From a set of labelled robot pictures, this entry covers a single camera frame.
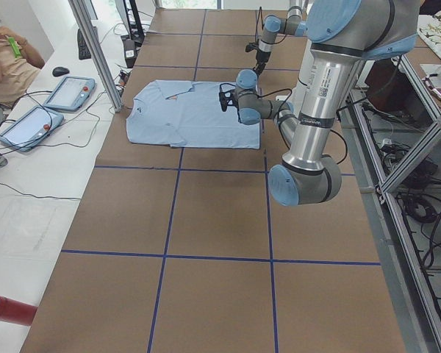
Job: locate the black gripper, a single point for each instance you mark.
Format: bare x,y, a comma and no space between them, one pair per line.
261,58
239,112

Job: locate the light blue t-shirt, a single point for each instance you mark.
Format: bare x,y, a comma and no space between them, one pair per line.
187,114

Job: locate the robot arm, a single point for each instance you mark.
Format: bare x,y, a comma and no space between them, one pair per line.
293,24
341,33

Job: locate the black keyboard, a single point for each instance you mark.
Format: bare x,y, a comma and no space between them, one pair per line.
83,50

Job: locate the far blue teach pendant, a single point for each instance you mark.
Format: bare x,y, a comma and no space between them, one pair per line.
70,94

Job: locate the blue teach pendant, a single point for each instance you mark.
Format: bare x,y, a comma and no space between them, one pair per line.
30,130
70,94

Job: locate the black computer mouse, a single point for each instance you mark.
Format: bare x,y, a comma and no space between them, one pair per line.
60,71

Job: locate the near blue teach pendant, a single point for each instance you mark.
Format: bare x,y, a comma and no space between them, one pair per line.
30,130

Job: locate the seated person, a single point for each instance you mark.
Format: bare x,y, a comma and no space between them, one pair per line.
17,74

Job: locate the red cylinder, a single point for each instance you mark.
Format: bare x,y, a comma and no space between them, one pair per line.
15,312

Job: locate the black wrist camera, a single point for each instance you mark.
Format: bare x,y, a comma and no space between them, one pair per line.
224,99
251,47

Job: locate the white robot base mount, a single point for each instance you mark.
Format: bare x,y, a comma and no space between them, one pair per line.
282,98

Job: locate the aluminium frame rack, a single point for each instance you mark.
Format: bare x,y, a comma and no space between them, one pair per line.
393,125

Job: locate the aluminium frame post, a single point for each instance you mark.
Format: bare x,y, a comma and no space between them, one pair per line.
85,24

